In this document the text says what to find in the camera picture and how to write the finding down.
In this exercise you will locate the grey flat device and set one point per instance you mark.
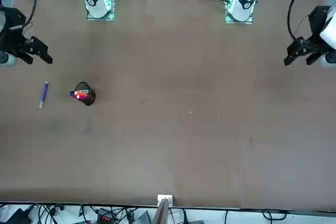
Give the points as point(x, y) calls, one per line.
point(143, 217)

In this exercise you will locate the red and black device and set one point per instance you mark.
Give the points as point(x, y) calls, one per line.
point(105, 218)

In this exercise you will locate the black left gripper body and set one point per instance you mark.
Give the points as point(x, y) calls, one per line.
point(318, 20)

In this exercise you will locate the black mesh pen holder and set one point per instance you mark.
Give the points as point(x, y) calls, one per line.
point(89, 99)

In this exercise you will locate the red marker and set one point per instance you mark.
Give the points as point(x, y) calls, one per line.
point(80, 97)

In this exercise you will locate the metal base plate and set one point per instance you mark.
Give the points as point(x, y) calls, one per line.
point(111, 3)
point(228, 6)

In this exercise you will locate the purple marker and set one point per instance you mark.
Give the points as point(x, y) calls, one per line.
point(43, 95)

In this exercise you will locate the black power adapter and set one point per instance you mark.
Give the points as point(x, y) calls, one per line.
point(17, 216)

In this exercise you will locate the orange marker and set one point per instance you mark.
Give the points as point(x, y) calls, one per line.
point(83, 91)

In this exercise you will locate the blue marker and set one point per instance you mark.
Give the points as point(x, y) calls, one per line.
point(71, 93)

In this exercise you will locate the aluminium post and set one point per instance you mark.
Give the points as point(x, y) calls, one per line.
point(160, 212)

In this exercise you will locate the white post bracket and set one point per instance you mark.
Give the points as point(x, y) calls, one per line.
point(165, 197)

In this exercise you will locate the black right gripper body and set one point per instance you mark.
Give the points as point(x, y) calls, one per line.
point(14, 37)

